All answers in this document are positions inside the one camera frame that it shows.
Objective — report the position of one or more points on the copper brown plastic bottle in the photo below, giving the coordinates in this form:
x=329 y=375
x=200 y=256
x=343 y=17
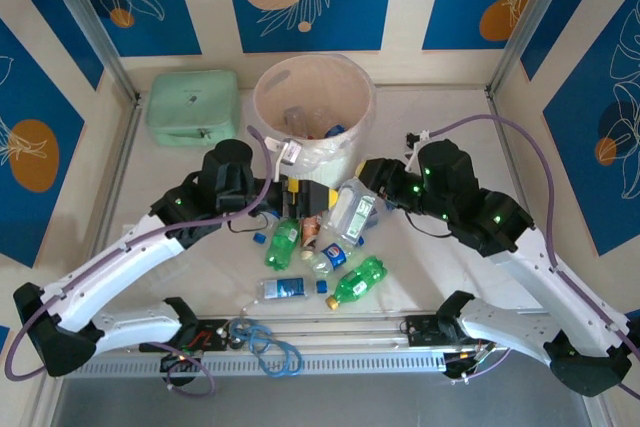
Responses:
x=311 y=232

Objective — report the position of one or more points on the clear bottle with green label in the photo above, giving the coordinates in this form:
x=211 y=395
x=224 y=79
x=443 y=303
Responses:
x=345 y=212

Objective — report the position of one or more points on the clear bottle with blue label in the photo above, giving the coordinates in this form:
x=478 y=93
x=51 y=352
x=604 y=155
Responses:
x=334 y=131
x=282 y=288

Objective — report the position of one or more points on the long aluminium table rail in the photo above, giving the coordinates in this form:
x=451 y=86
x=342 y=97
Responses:
x=340 y=329

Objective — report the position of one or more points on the grey metal panel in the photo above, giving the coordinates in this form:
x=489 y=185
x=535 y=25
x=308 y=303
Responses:
x=325 y=402

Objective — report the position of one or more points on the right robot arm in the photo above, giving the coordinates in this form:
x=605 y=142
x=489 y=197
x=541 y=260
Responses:
x=525 y=277

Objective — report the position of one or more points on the aluminium side rail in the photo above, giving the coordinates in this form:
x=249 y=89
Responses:
x=122 y=157
x=501 y=122

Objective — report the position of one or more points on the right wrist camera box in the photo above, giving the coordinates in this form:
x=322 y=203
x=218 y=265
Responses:
x=424 y=136

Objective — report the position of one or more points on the white plastic bucket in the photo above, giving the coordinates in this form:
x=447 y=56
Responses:
x=325 y=154

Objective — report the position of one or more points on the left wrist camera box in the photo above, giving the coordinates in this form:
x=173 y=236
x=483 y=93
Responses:
x=290 y=152

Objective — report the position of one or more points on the loose blue bottle cap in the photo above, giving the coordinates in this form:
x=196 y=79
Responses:
x=258 y=238

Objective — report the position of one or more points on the mint green zip pouch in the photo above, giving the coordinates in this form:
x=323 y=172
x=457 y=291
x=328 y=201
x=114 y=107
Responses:
x=192 y=102

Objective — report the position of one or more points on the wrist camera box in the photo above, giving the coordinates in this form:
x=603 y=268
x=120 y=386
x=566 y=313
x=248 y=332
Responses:
x=424 y=136
x=290 y=152

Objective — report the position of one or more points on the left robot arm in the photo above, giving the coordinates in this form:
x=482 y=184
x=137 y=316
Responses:
x=115 y=257

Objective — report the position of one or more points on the aluminium frame post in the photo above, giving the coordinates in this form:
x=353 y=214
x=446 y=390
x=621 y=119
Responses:
x=535 y=12
x=85 y=12

